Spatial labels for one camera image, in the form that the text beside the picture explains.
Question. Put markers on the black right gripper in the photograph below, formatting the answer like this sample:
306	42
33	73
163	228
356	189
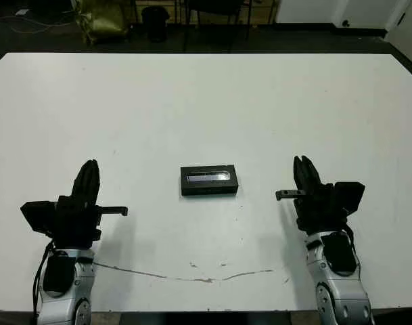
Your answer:
317	213

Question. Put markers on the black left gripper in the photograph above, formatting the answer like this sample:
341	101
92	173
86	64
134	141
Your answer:
77	223

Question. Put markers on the black printed box lid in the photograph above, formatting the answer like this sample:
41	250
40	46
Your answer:
209	181

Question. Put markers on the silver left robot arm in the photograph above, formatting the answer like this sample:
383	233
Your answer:
67	291

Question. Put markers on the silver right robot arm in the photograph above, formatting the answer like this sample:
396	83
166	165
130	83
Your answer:
341	291

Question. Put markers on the yellow-green sack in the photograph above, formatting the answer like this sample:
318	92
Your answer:
101	20

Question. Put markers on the white door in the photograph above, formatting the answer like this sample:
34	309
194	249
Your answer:
407	44

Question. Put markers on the black trash bin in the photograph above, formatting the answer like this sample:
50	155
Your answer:
155	23

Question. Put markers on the small white floor adapter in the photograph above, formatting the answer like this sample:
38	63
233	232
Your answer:
22	12

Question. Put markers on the black chair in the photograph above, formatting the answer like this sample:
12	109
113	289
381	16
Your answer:
216	10

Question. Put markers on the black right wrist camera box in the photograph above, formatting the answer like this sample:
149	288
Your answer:
349	198

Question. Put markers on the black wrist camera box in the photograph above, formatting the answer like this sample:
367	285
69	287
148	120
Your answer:
38	218
349	198

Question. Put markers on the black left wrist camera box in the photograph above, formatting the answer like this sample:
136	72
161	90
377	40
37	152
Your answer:
38	218

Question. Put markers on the black wall knob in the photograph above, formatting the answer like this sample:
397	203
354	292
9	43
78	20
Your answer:
345	23

